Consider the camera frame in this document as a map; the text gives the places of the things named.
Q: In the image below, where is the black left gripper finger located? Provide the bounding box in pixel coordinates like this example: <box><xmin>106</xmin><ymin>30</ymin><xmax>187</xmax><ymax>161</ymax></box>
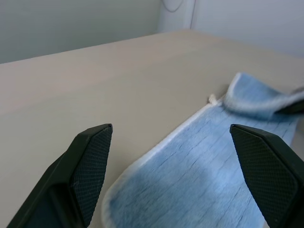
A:
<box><xmin>229</xmin><ymin>123</ymin><xmax>304</xmax><ymax>228</ymax></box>
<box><xmin>4</xmin><ymin>123</ymin><xmax>114</xmax><ymax>228</ymax></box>
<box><xmin>276</xmin><ymin>98</ymin><xmax>304</xmax><ymax>114</ymax></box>

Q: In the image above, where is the blue towel with white trim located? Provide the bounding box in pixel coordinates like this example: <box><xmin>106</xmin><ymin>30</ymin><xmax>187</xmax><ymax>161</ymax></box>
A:
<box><xmin>100</xmin><ymin>72</ymin><xmax>304</xmax><ymax>228</ymax></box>

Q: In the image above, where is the grey wall cable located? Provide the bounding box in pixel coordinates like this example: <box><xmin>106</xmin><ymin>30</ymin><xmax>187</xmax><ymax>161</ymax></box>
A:
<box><xmin>161</xmin><ymin>0</ymin><xmax>196</xmax><ymax>29</ymax></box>

